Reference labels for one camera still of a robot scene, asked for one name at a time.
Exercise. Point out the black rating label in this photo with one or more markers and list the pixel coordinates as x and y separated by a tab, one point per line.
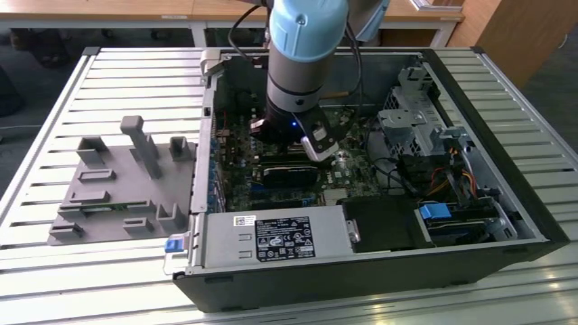
284	237

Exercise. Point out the green motherboard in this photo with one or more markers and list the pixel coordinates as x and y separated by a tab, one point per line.
352	176

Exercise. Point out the small silver heatsink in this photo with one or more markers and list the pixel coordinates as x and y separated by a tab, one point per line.
336	196

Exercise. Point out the black latch RAM slot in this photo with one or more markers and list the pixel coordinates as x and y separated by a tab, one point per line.
271	157

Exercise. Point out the blue case latch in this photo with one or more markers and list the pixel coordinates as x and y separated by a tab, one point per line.
173	244

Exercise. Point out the grey parts rack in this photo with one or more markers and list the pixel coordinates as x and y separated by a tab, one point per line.
134	189

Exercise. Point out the blue disk carrier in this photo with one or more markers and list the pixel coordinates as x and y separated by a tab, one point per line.
434	212

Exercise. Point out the black graphics card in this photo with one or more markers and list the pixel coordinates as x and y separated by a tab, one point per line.
288	176

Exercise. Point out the silver power supply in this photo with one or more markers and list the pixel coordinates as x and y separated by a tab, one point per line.
225	243

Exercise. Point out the perforated metal drive cage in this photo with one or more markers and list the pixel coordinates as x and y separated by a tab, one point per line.
401	135

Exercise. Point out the wooden desk white frame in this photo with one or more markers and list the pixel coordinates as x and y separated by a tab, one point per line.
216	8
89	11

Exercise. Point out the white camera on black bracket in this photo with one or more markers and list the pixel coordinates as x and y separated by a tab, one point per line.
320	149

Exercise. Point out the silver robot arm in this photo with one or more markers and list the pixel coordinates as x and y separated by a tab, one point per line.
293	84

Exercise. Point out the brown wooden cabinet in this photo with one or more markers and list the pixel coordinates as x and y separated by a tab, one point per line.
519	40

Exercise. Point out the round coin battery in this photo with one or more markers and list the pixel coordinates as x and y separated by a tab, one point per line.
344	118

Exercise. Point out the white barcode sticker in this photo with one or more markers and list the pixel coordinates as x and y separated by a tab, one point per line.
244	220

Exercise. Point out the black plastic bay cover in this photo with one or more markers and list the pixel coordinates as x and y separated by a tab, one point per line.
383	223

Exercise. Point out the black PC case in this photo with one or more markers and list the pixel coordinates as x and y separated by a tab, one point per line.
315	287

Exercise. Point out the white latch RAM slot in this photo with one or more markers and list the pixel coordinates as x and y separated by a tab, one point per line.
275	160

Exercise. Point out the white tray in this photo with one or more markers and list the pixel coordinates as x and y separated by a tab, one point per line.
419	2

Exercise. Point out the green RAM stick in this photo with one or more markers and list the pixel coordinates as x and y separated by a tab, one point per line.
118	206

